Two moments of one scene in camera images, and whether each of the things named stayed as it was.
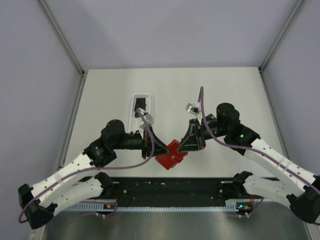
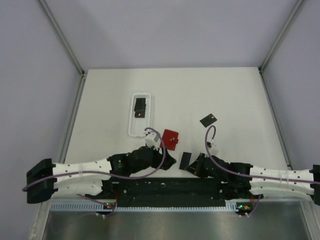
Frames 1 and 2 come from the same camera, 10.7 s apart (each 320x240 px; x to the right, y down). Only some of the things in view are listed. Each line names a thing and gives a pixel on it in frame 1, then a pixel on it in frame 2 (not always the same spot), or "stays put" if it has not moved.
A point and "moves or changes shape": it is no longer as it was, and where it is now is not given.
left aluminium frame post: (60, 36) stays put
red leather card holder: (168, 161) moves or changes shape
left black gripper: (154, 146) -> (168, 161)
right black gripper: (194, 139) -> (194, 167)
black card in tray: (140, 103) stays put
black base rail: (173, 191) stays put
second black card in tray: (136, 114) stays put
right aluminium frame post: (281, 34) stays put
